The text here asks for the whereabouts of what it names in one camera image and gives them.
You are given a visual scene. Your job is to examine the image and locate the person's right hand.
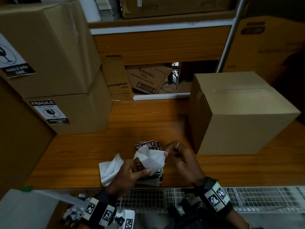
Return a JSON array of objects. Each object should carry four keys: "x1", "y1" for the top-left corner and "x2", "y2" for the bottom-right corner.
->
[{"x1": 164, "y1": 140, "x2": 207, "y2": 189}]

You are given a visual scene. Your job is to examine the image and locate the person's left hand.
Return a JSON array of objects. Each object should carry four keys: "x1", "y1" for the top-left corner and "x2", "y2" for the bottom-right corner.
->
[{"x1": 105, "y1": 157, "x2": 152, "y2": 201}]

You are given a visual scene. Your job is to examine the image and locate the white backing paper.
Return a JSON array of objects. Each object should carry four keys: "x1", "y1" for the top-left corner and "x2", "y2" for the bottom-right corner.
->
[{"x1": 99, "y1": 153, "x2": 124, "y2": 188}]

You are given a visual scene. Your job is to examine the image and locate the fragile sticker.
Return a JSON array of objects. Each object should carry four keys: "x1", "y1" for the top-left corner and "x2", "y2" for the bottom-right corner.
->
[
  {"x1": 30, "y1": 99, "x2": 70, "y2": 126},
  {"x1": 0, "y1": 32, "x2": 37, "y2": 79},
  {"x1": 133, "y1": 146, "x2": 169, "y2": 176}
]

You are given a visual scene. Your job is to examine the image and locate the stack of fragile stickers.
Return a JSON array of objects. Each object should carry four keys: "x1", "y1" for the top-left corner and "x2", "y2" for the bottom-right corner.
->
[{"x1": 134, "y1": 140, "x2": 165, "y2": 188}]

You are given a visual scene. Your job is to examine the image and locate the medium taped cardboard box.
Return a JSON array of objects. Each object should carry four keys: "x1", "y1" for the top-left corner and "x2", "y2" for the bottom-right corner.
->
[{"x1": 188, "y1": 71, "x2": 301, "y2": 156}]

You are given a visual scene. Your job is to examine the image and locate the small taped cardboard box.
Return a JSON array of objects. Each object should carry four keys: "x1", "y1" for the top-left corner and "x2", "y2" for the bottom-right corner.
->
[{"x1": 24, "y1": 69, "x2": 113, "y2": 135}]

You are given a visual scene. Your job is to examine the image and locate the large stapled cardboard box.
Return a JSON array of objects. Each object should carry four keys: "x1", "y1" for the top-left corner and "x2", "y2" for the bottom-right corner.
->
[{"x1": 0, "y1": 0, "x2": 102, "y2": 99}]

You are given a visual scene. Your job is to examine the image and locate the person's right forearm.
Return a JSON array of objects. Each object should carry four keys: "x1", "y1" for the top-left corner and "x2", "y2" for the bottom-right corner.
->
[{"x1": 224, "y1": 210, "x2": 252, "y2": 229}]

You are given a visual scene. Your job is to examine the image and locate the barcode printed cardboard box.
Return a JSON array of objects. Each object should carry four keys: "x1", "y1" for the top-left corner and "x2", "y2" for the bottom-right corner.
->
[{"x1": 125, "y1": 64, "x2": 173, "y2": 94}]

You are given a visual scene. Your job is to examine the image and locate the flattened printed cardboard carton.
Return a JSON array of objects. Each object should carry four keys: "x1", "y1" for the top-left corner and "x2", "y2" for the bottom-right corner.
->
[{"x1": 101, "y1": 54, "x2": 134, "y2": 102}]

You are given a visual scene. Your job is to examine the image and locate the large cardboard box dark band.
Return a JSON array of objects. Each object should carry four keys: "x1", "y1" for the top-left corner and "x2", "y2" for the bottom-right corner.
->
[{"x1": 221, "y1": 0, "x2": 305, "y2": 86}]

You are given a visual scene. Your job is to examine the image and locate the large cardboard box white sticker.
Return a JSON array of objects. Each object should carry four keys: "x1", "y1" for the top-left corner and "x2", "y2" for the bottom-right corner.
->
[{"x1": 120, "y1": 0, "x2": 239, "y2": 19}]

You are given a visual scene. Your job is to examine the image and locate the left wrist tracker band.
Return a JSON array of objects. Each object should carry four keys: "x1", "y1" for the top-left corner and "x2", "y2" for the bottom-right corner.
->
[{"x1": 81, "y1": 189, "x2": 119, "y2": 229}]

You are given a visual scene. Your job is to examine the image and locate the wrist tracker band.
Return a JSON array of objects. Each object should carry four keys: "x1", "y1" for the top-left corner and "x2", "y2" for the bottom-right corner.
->
[
  {"x1": 194, "y1": 177, "x2": 234, "y2": 216},
  {"x1": 81, "y1": 189, "x2": 119, "y2": 229}
]

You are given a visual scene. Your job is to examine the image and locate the right wrist tracker band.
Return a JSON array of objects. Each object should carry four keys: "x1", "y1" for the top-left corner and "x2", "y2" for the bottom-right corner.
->
[{"x1": 194, "y1": 177, "x2": 234, "y2": 216}]

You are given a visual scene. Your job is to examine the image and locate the crumpled paper scraps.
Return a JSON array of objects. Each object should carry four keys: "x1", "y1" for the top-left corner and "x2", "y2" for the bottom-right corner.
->
[{"x1": 63, "y1": 193, "x2": 87, "y2": 226}]

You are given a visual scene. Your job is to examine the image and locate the stack of grey cards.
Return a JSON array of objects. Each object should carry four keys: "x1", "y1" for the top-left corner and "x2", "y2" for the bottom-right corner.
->
[{"x1": 93, "y1": 0, "x2": 122, "y2": 22}]

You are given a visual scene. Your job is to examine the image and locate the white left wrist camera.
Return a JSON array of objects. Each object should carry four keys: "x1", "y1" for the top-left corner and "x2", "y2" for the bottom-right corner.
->
[{"x1": 115, "y1": 208, "x2": 136, "y2": 229}]

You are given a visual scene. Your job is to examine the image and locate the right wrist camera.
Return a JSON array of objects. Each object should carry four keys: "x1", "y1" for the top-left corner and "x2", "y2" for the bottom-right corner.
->
[{"x1": 166, "y1": 194, "x2": 208, "y2": 229}]

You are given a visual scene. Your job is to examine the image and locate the wire mesh rack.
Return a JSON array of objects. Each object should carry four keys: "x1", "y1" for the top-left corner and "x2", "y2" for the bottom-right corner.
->
[{"x1": 114, "y1": 187, "x2": 305, "y2": 214}]

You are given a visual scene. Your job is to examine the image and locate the tangle of cables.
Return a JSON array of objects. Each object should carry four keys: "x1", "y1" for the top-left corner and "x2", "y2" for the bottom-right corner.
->
[{"x1": 162, "y1": 62, "x2": 184, "y2": 93}]

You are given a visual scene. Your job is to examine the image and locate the white frame bar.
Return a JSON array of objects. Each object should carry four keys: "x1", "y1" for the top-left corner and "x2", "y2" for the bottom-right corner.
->
[{"x1": 0, "y1": 188, "x2": 85, "y2": 229}]

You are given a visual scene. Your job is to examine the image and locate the wooden shelf unit white frame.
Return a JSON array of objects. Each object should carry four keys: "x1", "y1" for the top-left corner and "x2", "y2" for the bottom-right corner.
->
[{"x1": 88, "y1": 0, "x2": 247, "y2": 101}]

